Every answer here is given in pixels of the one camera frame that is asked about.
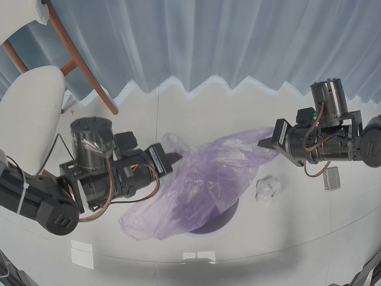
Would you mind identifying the white trash bin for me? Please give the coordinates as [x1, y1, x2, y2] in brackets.
[183, 197, 242, 238]

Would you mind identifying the white cushioned wooden chair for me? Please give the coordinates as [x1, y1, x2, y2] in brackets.
[0, 0, 119, 179]

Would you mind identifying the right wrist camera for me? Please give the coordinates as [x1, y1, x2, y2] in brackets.
[295, 107, 317, 128]

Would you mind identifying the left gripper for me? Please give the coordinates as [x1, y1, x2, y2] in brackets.
[114, 143, 174, 196]

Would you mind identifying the purple plastic bag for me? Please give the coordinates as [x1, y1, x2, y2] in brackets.
[118, 127, 282, 240]

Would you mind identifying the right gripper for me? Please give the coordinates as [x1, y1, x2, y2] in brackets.
[272, 118, 322, 167]

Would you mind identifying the pale blue curtain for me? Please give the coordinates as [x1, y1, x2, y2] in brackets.
[0, 0, 381, 105]

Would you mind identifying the clear plastic wrapper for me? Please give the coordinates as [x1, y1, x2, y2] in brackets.
[255, 176, 283, 205]

